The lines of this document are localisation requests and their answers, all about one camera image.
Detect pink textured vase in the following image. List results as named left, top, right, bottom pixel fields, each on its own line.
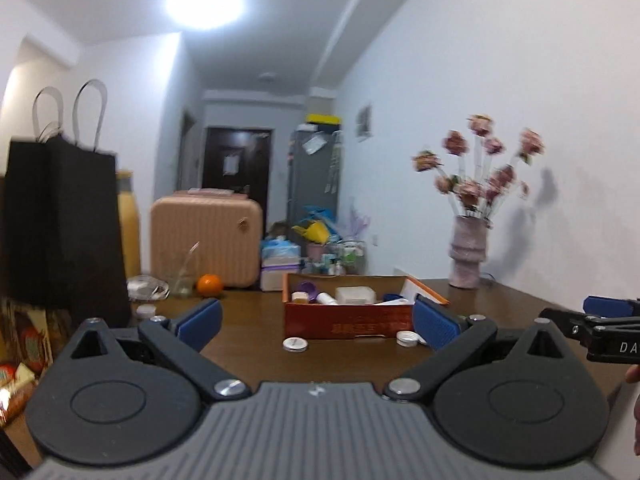
left=449, top=216, right=488, bottom=289

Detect white yellow square container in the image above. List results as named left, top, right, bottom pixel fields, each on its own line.
left=291, top=290, right=309, bottom=304

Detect clear glass cup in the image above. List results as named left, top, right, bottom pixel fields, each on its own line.
left=170, top=242, right=200, bottom=299

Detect person's hand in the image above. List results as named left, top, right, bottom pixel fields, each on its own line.
left=625, top=364, right=640, bottom=456

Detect dried pink roses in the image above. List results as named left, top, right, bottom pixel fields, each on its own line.
left=412, top=114, right=546, bottom=223

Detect yellow thermos jug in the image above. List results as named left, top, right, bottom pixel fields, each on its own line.
left=116, top=170, right=141, bottom=278

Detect pink ribbed suitcase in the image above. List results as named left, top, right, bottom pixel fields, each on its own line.
left=150, top=192, right=264, bottom=287

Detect black paper bag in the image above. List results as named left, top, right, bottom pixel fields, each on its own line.
left=3, top=107, right=131, bottom=327

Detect wall picture frame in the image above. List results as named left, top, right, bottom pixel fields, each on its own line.
left=356, top=105, right=372, bottom=142

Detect blue tissue pack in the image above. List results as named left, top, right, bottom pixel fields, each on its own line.
left=260, top=236, right=300, bottom=260

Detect yellow box on fridge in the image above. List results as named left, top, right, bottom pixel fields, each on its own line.
left=306, top=114, right=342, bottom=126

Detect yellow watering can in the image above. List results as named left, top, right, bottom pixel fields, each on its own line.
left=292, top=220, right=331, bottom=245

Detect red cardboard box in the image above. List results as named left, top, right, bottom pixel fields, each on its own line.
left=282, top=273, right=448, bottom=339

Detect orange fruit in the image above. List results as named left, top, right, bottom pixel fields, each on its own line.
left=195, top=274, right=224, bottom=298

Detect white rectangular plastic container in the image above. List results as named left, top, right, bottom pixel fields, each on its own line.
left=335, top=286, right=376, bottom=306

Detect purple plastic cap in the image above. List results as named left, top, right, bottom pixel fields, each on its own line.
left=296, top=281, right=319, bottom=304

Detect round ceiling light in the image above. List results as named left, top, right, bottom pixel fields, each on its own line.
left=163, top=0, right=247, bottom=32

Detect dark entrance door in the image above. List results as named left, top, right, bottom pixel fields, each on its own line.
left=201, top=127, right=272, bottom=223

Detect grey refrigerator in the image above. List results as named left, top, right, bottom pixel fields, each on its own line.
left=286, top=124, right=342, bottom=226

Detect white charger with cable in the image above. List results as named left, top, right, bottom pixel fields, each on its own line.
left=127, top=274, right=170, bottom=302

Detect small white spray bottle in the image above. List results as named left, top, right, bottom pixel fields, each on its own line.
left=316, top=292, right=337, bottom=306

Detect small white cap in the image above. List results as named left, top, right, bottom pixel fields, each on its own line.
left=136, top=304, right=156, bottom=320

